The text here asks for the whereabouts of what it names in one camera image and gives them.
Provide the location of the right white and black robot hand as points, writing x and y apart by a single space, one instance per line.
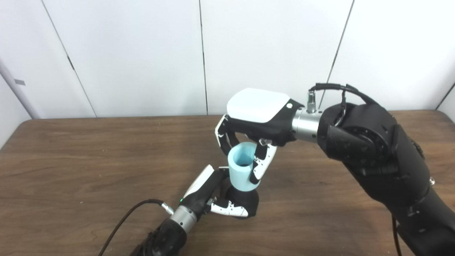
259 110

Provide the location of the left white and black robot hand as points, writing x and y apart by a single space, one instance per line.
202 188

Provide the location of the black nozzle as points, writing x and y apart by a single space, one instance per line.
245 201

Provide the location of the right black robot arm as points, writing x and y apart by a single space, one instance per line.
384 156

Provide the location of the grey tape piece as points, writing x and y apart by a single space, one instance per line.
20 82

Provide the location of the white corner post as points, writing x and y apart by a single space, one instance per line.
17 89

